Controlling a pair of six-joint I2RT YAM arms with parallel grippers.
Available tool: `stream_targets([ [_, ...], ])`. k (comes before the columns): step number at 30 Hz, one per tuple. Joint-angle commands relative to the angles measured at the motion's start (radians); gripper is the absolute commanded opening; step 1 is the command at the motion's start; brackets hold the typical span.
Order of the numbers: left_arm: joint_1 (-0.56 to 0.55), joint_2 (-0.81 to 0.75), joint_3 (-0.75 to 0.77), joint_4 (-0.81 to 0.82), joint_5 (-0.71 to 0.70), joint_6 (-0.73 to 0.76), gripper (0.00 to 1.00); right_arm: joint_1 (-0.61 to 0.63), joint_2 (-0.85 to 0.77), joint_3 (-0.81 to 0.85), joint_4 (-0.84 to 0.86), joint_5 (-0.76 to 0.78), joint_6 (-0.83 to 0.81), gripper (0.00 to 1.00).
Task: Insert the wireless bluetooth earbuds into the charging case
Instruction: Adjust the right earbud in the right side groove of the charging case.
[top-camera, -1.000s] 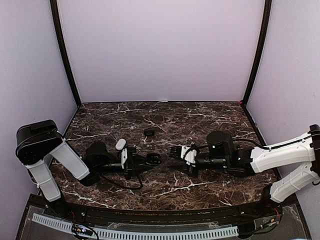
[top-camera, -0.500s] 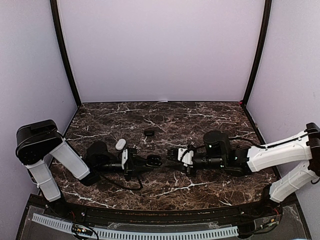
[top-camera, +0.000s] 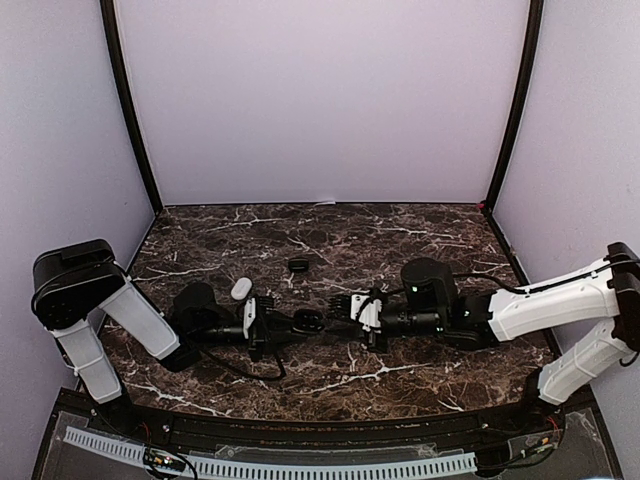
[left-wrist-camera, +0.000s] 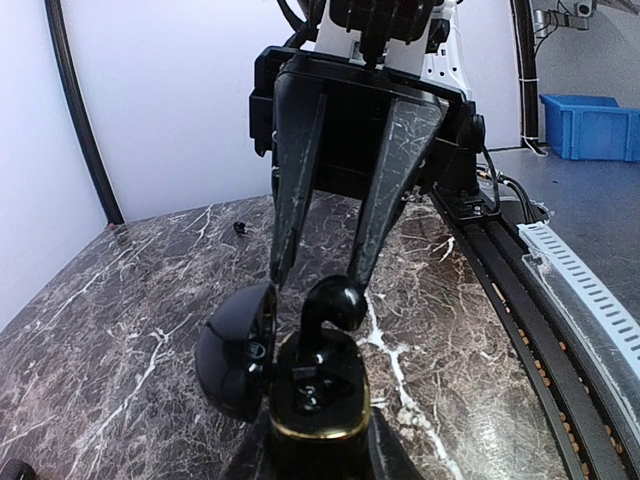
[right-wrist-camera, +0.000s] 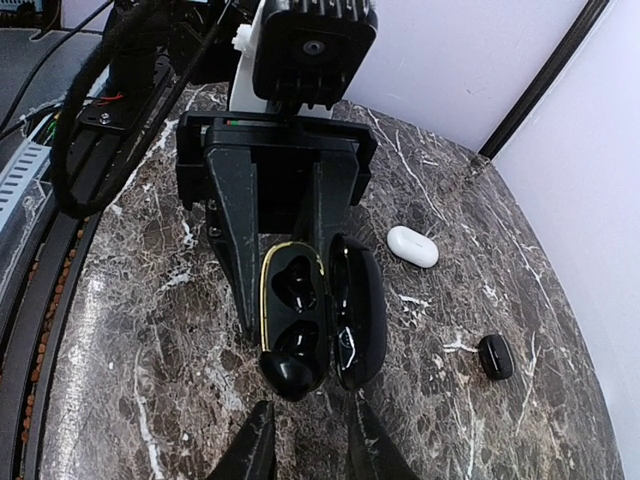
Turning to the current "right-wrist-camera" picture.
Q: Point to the white slotted cable duct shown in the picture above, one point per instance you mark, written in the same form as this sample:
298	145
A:
22	168

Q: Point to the left black frame post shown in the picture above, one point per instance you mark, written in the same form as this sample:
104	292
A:
543	80

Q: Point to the white earbud charging case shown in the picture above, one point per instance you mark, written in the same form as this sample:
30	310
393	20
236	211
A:
412	247

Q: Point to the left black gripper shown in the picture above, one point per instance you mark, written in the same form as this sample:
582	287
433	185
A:
283	153

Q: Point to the black front rail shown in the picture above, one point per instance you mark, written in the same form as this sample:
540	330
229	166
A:
33	316

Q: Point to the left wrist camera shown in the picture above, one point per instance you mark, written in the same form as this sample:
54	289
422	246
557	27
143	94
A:
298	58

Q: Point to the black charging case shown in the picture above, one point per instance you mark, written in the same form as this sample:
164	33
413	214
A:
495	357
330	313

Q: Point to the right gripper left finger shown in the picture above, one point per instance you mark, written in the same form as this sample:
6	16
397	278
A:
251	455

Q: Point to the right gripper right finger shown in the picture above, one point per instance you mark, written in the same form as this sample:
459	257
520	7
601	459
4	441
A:
371	454

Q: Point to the black earbud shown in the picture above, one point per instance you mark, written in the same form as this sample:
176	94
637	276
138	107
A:
288	376

